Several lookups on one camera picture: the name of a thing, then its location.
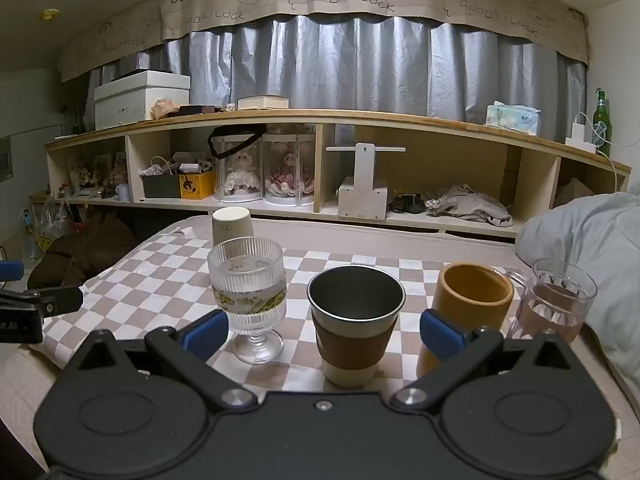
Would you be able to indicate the green glass bottle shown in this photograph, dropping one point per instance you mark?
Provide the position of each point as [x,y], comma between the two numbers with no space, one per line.
[601,125]

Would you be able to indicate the white storage box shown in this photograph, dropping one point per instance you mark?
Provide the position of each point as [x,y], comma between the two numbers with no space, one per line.
[135,102]

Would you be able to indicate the steel cup with brown sleeve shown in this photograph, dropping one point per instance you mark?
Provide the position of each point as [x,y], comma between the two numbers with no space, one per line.
[355,345]

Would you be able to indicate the clear glass mug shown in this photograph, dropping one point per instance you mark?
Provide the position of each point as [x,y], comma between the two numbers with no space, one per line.
[552,310]

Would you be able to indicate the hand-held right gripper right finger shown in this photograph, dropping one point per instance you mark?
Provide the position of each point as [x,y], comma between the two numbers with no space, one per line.
[440,335]

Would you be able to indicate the dark small clutter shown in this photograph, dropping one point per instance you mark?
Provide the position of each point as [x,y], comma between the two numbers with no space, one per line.
[407,202]

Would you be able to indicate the grey pillow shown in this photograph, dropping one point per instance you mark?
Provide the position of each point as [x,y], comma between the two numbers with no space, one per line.
[600,240]

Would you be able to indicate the clear plastic bag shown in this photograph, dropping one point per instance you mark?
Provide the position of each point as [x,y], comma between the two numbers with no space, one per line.
[47,230]

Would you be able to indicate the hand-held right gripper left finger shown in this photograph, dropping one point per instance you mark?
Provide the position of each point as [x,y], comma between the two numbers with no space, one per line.
[206,334]

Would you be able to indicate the white paper cup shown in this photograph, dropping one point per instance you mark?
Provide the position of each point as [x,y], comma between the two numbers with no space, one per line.
[231,224]

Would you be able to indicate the brown paper bag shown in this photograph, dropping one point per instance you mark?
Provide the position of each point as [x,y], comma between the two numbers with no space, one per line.
[572,194]

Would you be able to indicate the small white mug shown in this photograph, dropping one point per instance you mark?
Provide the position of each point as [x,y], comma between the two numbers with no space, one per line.
[122,192]

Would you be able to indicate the yellow ceiling detector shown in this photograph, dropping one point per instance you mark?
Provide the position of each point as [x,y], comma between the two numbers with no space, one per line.
[49,14]

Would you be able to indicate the white book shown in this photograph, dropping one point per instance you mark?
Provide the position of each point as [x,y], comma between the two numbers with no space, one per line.
[262,102]

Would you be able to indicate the doll in clear case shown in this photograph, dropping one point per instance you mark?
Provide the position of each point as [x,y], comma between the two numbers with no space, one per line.
[239,172]
[290,172]

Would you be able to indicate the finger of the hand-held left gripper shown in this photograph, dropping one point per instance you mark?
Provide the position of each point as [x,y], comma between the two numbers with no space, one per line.
[10,270]
[55,302]

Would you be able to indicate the wooden shelf unit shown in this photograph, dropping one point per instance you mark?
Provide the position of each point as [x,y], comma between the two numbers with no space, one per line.
[350,118]

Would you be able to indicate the tissue pack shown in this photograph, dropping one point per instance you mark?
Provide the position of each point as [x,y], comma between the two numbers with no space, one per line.
[512,119]

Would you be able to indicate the small dark case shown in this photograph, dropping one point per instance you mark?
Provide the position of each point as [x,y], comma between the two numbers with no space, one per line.
[197,109]

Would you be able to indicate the ribbed glass goblet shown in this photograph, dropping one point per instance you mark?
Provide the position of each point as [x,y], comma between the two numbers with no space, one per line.
[247,305]

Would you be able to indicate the white charger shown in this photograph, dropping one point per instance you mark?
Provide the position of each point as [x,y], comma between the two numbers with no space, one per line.
[576,134]

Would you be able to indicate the white wooden stand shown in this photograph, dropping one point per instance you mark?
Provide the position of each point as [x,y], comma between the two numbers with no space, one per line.
[364,185]

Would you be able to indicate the crumpled grey cloth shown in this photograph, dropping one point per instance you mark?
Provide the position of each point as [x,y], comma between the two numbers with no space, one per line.
[475,205]

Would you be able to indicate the checkered cloth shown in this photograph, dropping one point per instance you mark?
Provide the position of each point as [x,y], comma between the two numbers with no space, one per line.
[150,285]

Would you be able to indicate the yellow box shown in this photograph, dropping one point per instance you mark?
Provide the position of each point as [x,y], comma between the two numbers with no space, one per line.
[197,186]

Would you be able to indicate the grey curtain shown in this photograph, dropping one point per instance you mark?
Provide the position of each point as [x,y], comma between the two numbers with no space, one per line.
[350,60]

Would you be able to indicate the orange ceramic cup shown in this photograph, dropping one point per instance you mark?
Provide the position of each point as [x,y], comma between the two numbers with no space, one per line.
[475,307]

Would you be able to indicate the pink seashell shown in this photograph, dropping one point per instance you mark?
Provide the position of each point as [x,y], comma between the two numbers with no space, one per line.
[165,107]

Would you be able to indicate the group of small figurines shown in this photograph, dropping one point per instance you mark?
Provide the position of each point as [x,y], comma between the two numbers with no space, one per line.
[95,175]

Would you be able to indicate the dark green box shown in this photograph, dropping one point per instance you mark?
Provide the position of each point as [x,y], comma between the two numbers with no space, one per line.
[160,187]

